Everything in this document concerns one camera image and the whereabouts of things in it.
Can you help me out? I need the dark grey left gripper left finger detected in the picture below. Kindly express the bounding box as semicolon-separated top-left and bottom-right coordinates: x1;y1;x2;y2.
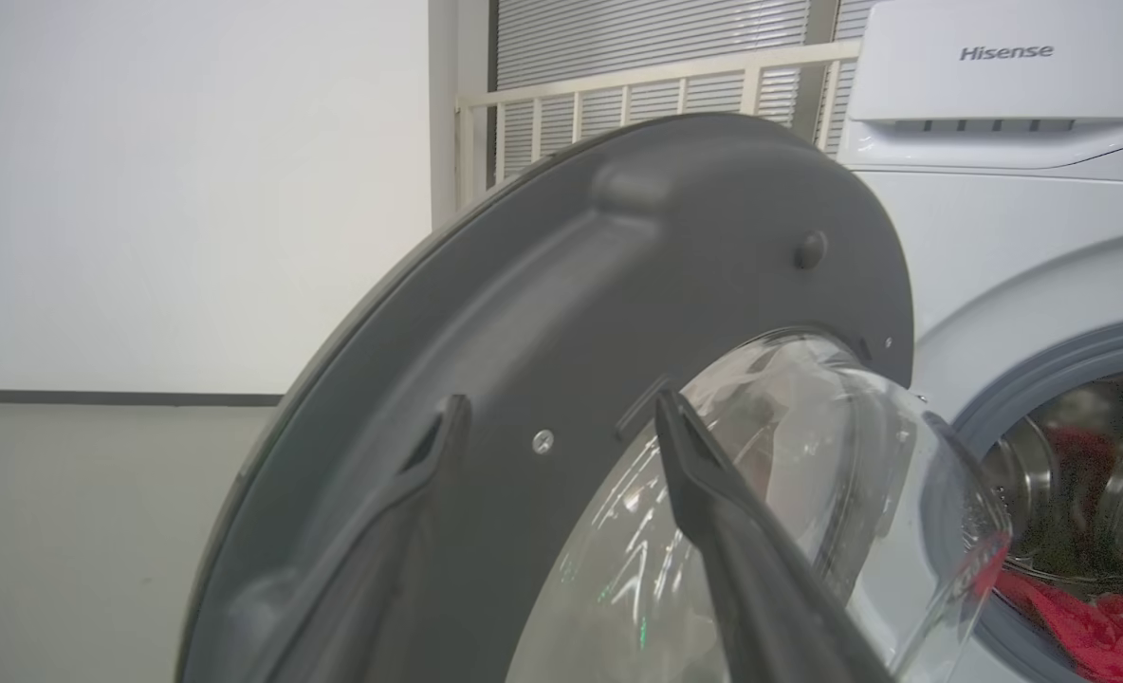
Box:
266;394;473;683

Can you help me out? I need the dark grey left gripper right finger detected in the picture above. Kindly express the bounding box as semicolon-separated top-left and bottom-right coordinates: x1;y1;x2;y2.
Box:
654;386;896;683

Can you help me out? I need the red cloth garment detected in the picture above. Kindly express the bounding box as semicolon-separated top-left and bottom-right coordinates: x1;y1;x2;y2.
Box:
992;560;1123;683

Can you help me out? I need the round black glass washer door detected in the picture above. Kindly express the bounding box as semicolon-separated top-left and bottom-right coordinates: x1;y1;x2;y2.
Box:
175;112;1014;683

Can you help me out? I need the white front-load washing machine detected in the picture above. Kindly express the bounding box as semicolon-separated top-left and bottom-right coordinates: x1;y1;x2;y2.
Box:
835;0;1123;683

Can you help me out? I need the cream metal window railing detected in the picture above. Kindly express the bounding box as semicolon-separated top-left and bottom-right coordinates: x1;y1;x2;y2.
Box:
454;40;862;206

